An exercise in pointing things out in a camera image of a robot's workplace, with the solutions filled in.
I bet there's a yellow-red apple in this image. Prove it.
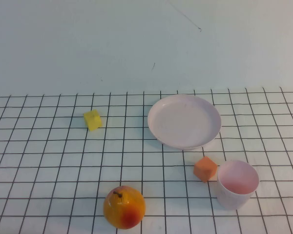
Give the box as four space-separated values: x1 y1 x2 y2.
103 185 147 230

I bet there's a pink round plate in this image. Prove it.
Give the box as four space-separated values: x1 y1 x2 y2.
147 94 222 150

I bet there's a pink plastic cup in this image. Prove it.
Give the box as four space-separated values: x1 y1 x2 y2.
216 160 260 211

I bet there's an orange foam cube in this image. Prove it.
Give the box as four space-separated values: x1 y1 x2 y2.
193 156 218 183

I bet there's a yellow foam cube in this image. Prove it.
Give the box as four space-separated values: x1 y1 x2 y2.
83 109 103 132

